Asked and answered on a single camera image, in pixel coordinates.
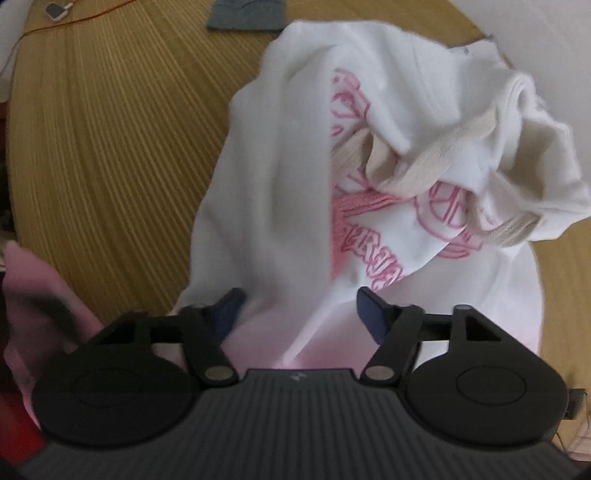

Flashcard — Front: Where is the orange cable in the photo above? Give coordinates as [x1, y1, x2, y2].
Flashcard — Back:
[7, 0, 139, 65]

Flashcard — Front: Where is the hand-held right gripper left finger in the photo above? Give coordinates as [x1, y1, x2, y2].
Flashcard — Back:
[88, 288, 246, 385]

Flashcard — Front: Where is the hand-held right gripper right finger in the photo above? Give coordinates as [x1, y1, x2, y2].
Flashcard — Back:
[357, 286, 504, 386]

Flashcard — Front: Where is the white and pink sweatshirt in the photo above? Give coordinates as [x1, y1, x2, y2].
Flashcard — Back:
[0, 18, 591, 402]

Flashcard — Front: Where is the red cloth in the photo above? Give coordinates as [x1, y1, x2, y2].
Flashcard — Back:
[0, 388, 45, 464]

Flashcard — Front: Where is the grey garment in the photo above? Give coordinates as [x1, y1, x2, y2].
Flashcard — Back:
[205, 0, 288, 33]

